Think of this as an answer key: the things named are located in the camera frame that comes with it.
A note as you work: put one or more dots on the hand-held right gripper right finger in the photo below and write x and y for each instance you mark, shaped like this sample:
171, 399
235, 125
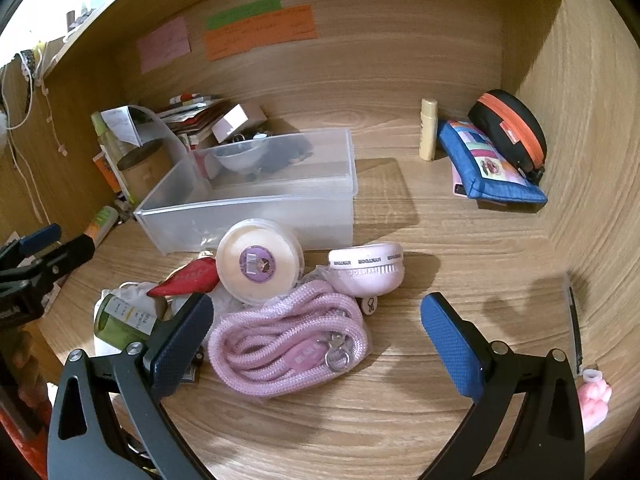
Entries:
450, 345

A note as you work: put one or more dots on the pink plush toy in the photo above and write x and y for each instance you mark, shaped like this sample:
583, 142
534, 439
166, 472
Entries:
595, 400

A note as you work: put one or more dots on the wooden desktop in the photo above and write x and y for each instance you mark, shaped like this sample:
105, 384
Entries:
375, 410

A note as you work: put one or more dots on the clear plastic holder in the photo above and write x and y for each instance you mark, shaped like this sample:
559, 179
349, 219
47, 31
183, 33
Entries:
165, 135

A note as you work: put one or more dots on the small white charm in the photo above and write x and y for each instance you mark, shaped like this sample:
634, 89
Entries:
369, 305

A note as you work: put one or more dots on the black pen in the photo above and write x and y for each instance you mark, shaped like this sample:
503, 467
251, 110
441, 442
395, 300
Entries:
576, 325

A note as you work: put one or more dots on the orange green small tube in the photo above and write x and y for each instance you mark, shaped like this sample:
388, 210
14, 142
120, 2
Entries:
102, 220

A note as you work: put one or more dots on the orange carton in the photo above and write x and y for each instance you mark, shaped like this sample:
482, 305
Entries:
106, 175

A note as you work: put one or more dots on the cream tube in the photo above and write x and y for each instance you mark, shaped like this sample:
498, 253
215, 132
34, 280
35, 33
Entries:
429, 130

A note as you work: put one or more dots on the green paper note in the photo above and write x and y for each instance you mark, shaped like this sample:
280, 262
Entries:
240, 14

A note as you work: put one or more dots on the blue patchwork pouch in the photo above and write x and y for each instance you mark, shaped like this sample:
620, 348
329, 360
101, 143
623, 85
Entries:
480, 160

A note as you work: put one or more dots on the black item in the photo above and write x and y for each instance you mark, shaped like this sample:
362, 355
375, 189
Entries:
285, 152

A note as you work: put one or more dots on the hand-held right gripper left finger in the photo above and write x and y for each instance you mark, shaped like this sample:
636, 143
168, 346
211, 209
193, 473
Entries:
180, 345

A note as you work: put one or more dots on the orange paper note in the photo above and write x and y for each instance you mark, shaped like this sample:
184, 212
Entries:
260, 37

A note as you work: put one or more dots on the brown lidded mug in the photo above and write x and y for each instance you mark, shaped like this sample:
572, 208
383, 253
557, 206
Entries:
145, 175

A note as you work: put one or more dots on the pink phone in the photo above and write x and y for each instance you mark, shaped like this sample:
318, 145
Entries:
457, 185

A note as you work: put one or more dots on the clear plastic box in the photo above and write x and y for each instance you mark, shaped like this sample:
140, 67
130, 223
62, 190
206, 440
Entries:
250, 210

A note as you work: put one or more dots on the white pink small box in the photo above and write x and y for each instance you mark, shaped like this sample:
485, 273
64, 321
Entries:
235, 120

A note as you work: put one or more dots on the green bottle white label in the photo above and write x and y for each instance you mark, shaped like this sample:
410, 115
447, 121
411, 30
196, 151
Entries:
117, 322

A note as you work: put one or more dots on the person's left hand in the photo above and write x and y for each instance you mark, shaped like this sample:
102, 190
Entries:
24, 357

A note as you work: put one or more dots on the black orange zip case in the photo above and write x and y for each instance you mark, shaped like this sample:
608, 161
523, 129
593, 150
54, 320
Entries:
505, 115

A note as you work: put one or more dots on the grey bowl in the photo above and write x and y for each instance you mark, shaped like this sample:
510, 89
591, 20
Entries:
240, 160

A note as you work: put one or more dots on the printed paper sheet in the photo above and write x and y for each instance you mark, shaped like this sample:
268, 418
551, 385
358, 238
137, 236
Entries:
120, 122

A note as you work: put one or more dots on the pink round case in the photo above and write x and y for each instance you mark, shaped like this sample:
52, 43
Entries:
365, 275

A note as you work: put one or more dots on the stack of booklets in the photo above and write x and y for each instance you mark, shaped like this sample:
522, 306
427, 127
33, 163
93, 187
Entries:
195, 120

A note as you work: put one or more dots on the round cream container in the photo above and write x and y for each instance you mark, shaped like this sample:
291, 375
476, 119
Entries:
255, 260

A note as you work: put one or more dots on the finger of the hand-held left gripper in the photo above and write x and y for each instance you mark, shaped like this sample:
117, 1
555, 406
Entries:
40, 238
70, 257

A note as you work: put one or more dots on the red pouch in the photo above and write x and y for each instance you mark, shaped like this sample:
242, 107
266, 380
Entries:
190, 277

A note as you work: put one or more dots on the pink paper note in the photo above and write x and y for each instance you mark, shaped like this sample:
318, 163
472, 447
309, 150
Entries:
165, 45

